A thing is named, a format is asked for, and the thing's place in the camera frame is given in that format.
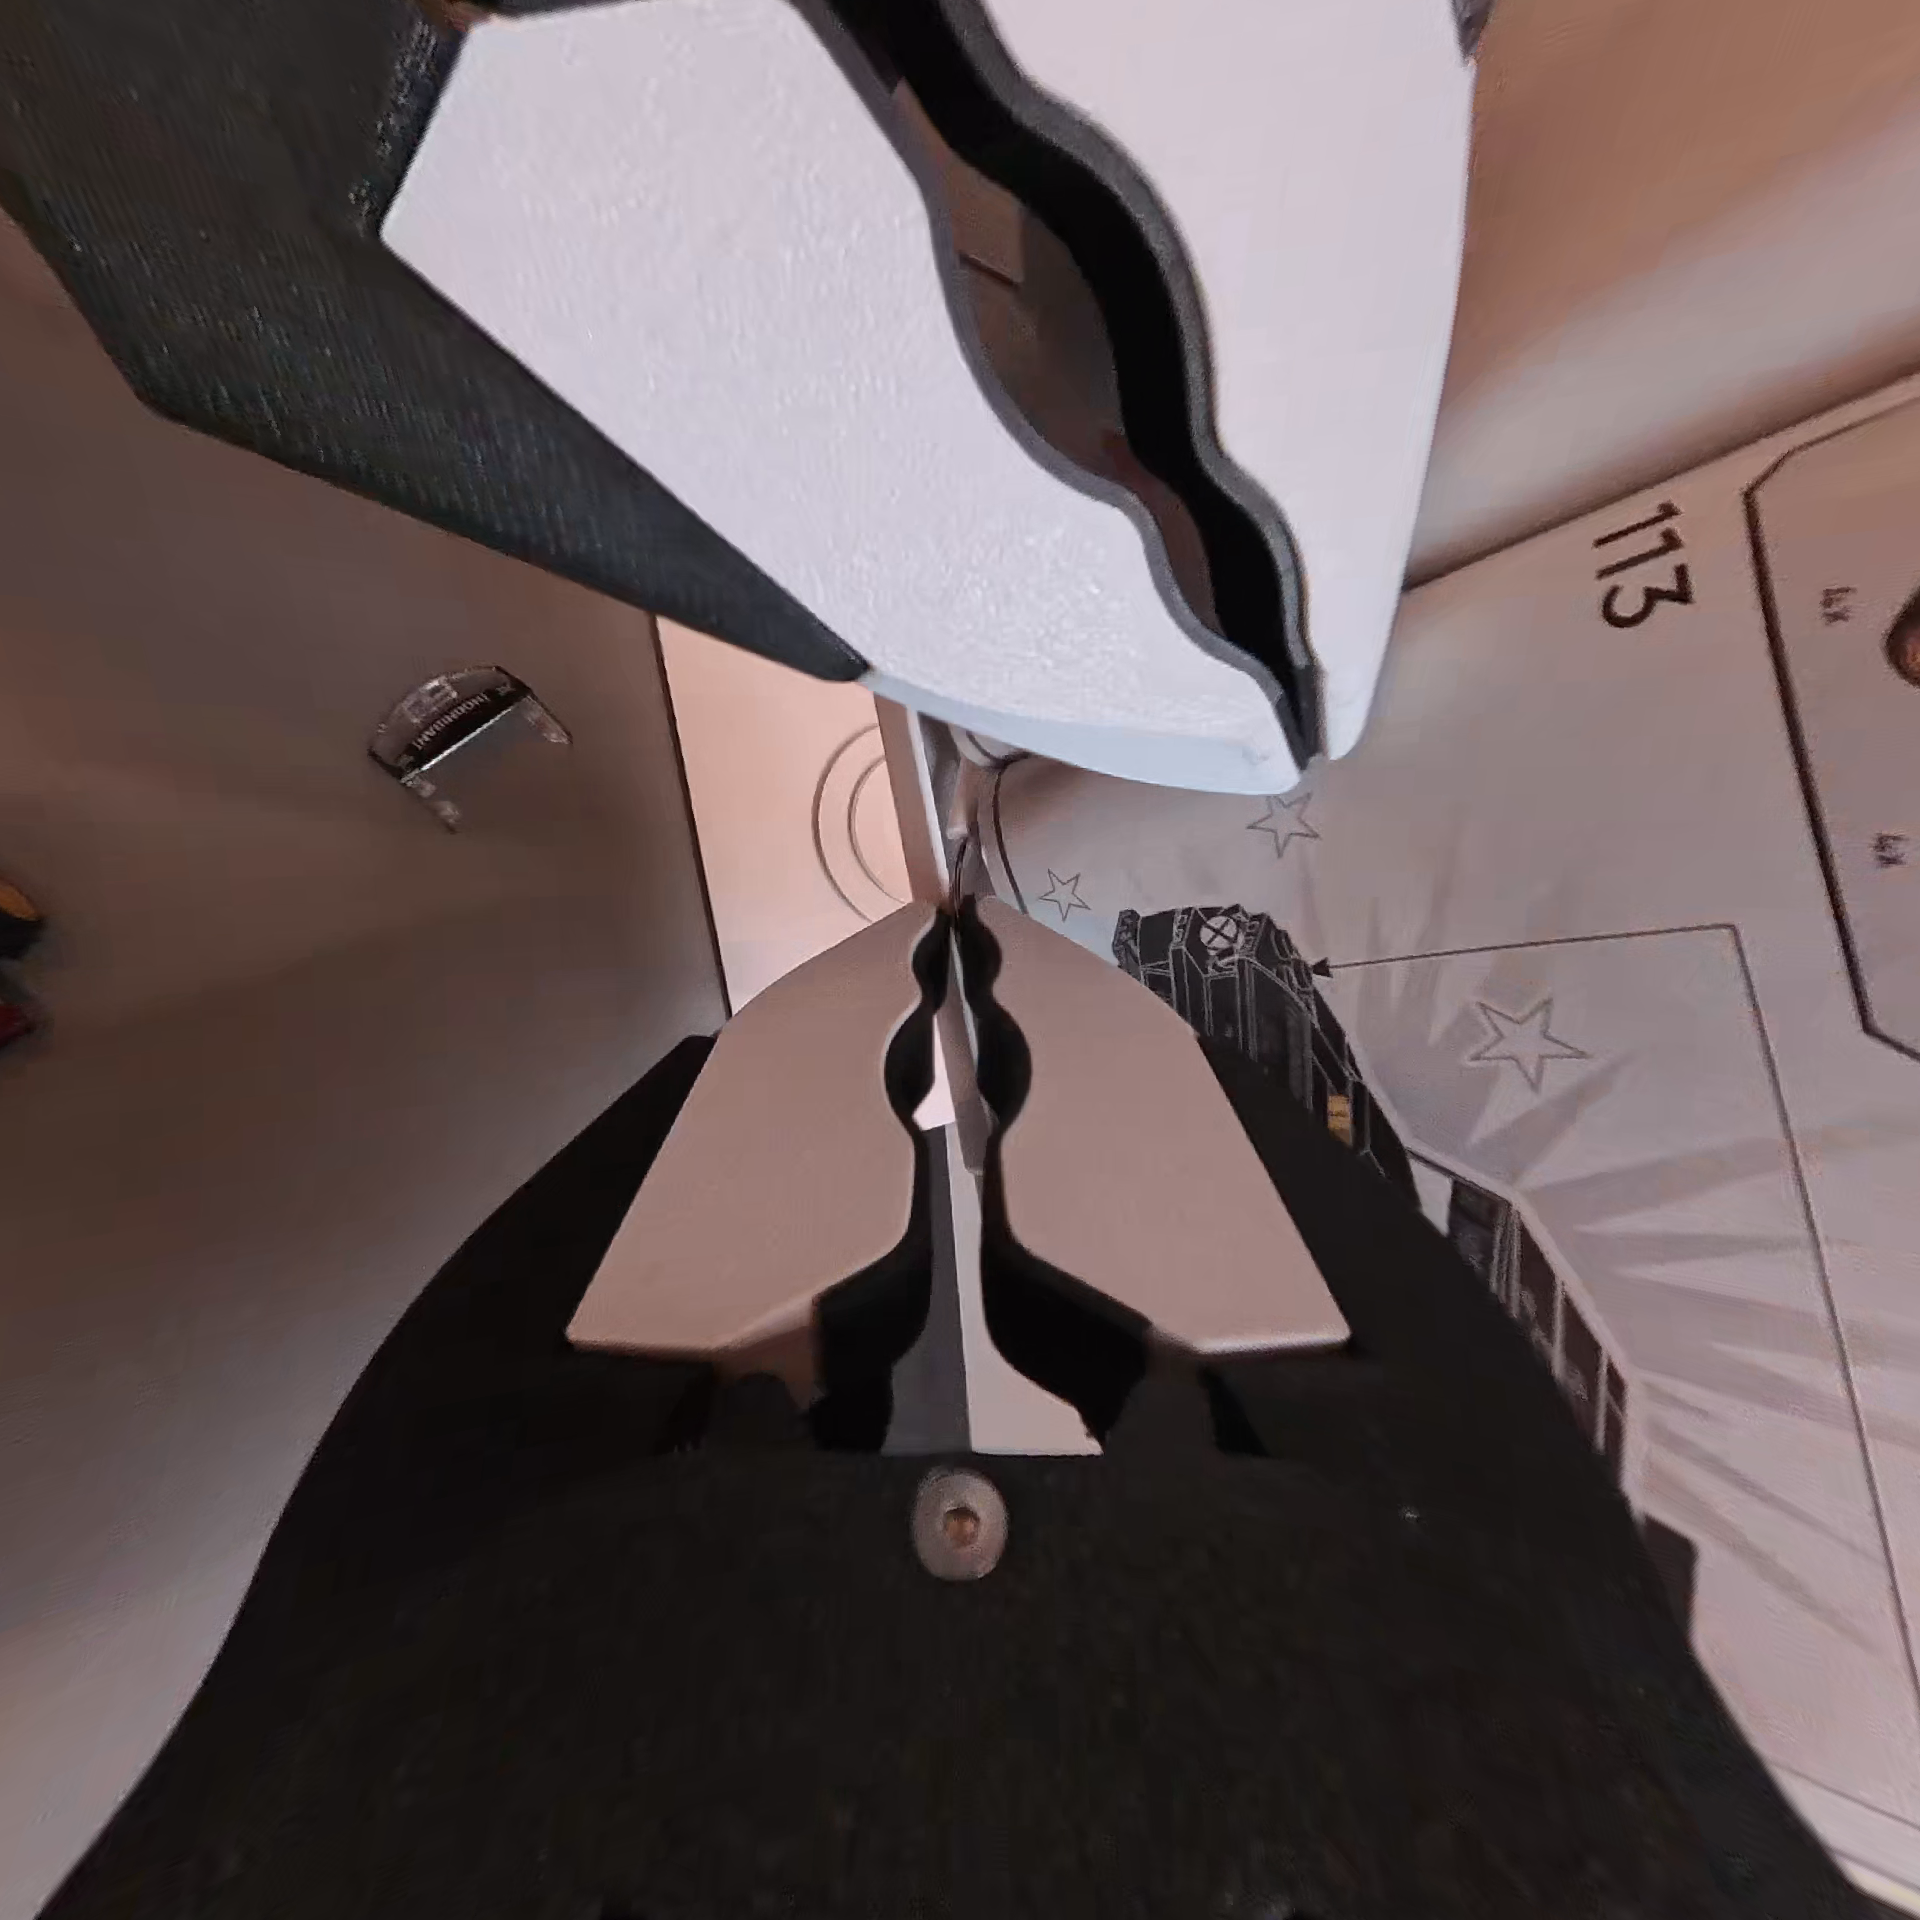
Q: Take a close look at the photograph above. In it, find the lego instruction booklet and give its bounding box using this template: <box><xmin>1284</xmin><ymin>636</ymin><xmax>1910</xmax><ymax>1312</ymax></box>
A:
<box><xmin>960</xmin><ymin>375</ymin><xmax>1920</xmax><ymax>1898</ymax></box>

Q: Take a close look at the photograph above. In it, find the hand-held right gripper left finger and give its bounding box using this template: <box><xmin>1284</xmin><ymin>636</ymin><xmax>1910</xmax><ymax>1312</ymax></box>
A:
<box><xmin>567</xmin><ymin>901</ymin><xmax>949</xmax><ymax>1364</ymax></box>

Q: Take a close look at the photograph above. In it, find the black lego car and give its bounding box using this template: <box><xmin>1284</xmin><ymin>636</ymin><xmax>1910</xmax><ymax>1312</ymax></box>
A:
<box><xmin>0</xmin><ymin>862</ymin><xmax>51</xmax><ymax>1058</ymax></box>

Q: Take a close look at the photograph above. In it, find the white book stand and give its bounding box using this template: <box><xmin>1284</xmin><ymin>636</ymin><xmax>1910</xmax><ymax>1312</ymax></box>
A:
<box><xmin>654</xmin><ymin>612</ymin><xmax>1104</xmax><ymax>1456</ymax></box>

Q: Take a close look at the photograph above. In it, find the clear lego windshield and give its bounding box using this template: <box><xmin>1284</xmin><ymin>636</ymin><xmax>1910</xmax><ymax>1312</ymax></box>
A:
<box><xmin>367</xmin><ymin>665</ymin><xmax>577</xmax><ymax>836</ymax></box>

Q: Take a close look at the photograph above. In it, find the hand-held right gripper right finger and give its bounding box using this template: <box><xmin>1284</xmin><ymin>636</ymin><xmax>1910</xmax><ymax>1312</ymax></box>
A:
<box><xmin>956</xmin><ymin>897</ymin><xmax>1356</xmax><ymax>1363</ymax></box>

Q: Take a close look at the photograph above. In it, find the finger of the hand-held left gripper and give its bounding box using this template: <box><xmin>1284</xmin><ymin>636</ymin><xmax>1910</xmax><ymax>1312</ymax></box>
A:
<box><xmin>839</xmin><ymin>0</ymin><xmax>1484</xmax><ymax>764</ymax></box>
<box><xmin>380</xmin><ymin>0</ymin><xmax>1306</xmax><ymax>799</ymax></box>

